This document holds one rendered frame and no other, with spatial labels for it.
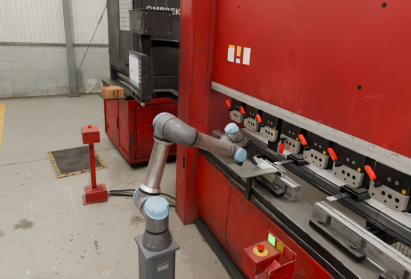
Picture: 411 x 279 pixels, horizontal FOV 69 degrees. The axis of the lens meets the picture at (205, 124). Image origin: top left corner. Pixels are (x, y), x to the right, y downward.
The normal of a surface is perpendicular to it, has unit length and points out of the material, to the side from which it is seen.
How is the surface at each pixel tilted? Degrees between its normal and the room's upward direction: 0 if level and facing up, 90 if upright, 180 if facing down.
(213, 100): 90
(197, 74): 90
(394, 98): 90
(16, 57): 90
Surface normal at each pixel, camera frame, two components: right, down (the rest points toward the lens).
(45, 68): 0.51, 0.29
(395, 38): -0.90, 0.09
